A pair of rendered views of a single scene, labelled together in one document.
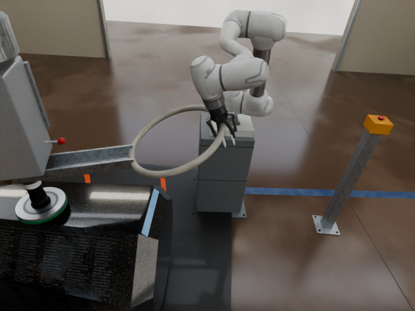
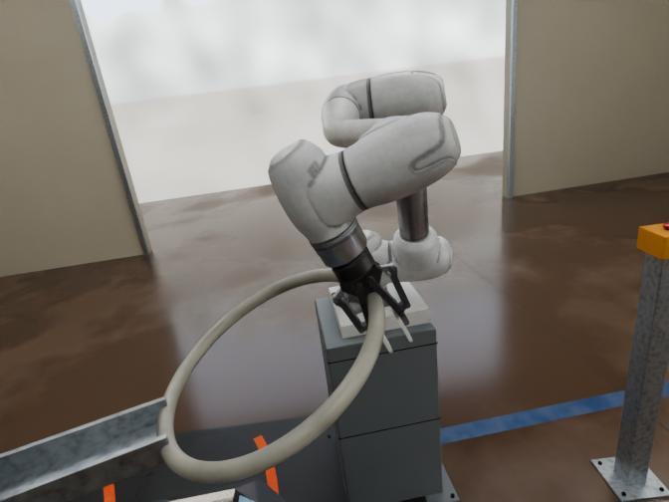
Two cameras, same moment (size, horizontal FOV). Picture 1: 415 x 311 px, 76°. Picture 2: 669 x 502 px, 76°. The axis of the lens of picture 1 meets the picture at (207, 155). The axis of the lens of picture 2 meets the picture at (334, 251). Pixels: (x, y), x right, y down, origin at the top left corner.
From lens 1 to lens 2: 0.42 m
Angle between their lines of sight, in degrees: 17
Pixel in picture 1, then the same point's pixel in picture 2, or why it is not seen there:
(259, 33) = (396, 111)
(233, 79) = (380, 171)
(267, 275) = not seen: outside the picture
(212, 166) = (361, 402)
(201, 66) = (293, 161)
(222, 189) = (393, 447)
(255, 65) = (425, 124)
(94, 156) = (68, 451)
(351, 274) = not seen: outside the picture
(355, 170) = (655, 342)
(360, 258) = not seen: outside the picture
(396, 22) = (573, 112)
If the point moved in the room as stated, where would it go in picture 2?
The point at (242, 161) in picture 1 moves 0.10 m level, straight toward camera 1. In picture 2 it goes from (421, 378) to (423, 396)
